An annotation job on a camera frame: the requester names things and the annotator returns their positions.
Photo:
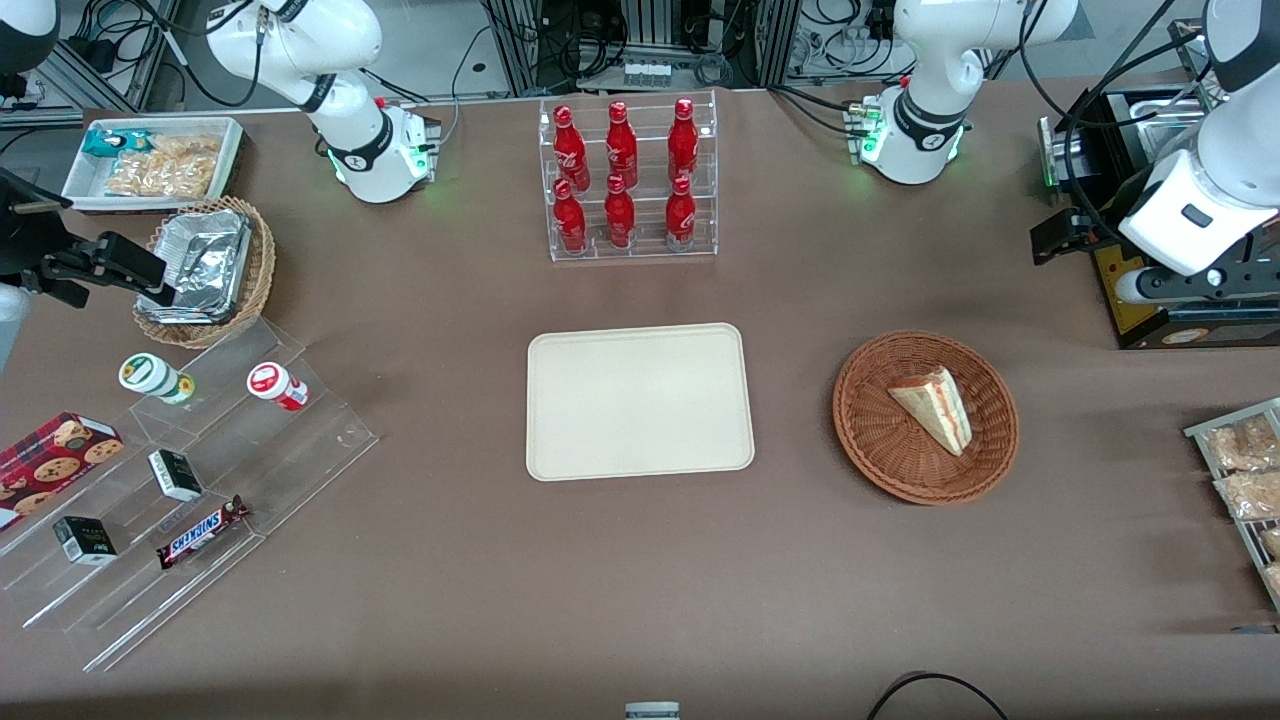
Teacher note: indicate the grey device top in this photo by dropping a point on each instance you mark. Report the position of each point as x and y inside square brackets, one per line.
[652, 711]

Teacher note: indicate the clear acrylic stepped stand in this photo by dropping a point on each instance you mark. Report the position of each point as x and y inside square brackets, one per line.
[300, 450]

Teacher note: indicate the green-lidded white cup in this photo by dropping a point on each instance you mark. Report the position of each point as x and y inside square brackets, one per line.
[150, 375]

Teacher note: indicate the clear acrylic bottle rack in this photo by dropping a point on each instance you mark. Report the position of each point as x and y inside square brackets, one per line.
[650, 110]

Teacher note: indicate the clear bag of chips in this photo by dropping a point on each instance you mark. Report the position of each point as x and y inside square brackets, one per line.
[160, 178]
[190, 148]

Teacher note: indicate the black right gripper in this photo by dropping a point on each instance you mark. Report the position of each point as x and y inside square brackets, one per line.
[30, 248]

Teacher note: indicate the aluminium frame bar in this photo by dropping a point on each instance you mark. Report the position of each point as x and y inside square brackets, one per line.
[160, 60]

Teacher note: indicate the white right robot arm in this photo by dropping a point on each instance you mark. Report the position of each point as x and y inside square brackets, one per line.
[340, 35]

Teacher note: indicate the white terminal block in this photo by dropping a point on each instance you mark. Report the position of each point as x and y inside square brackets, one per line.
[646, 74]

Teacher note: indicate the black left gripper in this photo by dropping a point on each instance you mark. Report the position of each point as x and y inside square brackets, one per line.
[1098, 233]

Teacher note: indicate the beige plastic tray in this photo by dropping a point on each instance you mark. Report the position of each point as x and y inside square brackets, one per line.
[640, 400]

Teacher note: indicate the round brown wicker basket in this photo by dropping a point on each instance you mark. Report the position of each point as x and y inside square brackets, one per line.
[870, 440]

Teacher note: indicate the red-lidded white cup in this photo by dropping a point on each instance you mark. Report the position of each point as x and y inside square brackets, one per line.
[272, 383]

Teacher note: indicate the red cola bottle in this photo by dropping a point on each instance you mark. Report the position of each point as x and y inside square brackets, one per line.
[619, 215]
[621, 145]
[569, 220]
[683, 140]
[569, 145]
[680, 215]

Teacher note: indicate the black box with yellow panel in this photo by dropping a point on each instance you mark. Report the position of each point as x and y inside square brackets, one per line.
[1135, 320]

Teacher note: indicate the small dark green box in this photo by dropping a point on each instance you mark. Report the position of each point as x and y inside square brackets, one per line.
[85, 540]
[175, 475]

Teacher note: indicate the red cookie box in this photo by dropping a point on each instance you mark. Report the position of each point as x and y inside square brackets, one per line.
[50, 465]

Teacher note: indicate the grey metal tray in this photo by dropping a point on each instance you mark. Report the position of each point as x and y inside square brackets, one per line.
[1197, 432]

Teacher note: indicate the teal snack package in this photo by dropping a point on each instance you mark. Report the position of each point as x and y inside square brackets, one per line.
[105, 142]

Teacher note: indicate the white rectangular snack bin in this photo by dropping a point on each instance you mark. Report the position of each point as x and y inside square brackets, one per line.
[85, 187]

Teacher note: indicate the triangle sandwich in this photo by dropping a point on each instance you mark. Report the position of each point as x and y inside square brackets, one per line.
[935, 405]

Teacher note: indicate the clear bag of crackers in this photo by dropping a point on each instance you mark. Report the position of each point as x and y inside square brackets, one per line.
[1240, 445]
[1274, 580]
[1270, 542]
[1250, 495]

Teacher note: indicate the aluminium foil container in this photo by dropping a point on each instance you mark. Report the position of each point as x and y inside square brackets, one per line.
[205, 255]

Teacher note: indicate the aluminium frame rack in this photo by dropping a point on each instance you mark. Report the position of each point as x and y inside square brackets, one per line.
[775, 40]

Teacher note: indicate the oval tan wicker basket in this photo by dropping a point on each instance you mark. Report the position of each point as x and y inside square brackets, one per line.
[200, 336]

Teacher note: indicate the brown Snickers bar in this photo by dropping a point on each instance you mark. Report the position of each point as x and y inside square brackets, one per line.
[200, 533]

